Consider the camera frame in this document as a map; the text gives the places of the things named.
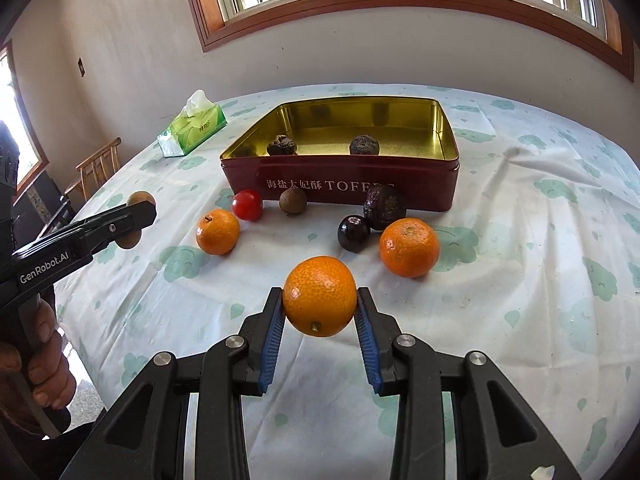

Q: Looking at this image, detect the medium orange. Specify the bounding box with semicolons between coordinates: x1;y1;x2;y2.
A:
282;256;357;337

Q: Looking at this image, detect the small orange mandarin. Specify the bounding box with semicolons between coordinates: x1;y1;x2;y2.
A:
195;209;241;256

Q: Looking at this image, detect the red cherry tomato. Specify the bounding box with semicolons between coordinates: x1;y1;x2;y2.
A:
231;190;264;221

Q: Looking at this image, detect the dark purple plum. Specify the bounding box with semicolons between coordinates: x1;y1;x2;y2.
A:
336;214;371;252

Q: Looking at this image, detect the large orange tangerine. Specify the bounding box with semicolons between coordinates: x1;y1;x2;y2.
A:
378;218;440;278

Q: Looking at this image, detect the dark wrinkled passion fruit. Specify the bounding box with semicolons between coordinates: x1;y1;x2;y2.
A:
363;184;407;232

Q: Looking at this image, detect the dark brown chestnut fruit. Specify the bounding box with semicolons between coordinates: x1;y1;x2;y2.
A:
267;134;297;156

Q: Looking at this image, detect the dark brown water chestnut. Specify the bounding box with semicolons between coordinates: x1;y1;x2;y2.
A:
349;134;380;155

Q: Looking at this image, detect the small brown longan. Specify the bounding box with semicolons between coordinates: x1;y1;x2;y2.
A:
115;230;142;250

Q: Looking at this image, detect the person's left hand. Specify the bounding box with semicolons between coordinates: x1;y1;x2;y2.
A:
1;299;76;419

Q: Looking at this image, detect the wooden chair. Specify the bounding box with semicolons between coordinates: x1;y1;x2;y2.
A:
64;138;122;202

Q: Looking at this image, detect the green tissue pack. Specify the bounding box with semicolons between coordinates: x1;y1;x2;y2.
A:
157;90;227;158

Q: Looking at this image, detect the cloud pattern tablecloth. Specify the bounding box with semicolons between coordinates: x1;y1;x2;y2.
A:
55;84;639;479

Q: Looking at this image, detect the red gold toffee tin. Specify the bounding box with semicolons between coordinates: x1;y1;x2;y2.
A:
220;96;460;212

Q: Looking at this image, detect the wall switch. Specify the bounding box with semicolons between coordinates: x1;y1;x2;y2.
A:
77;58;86;77

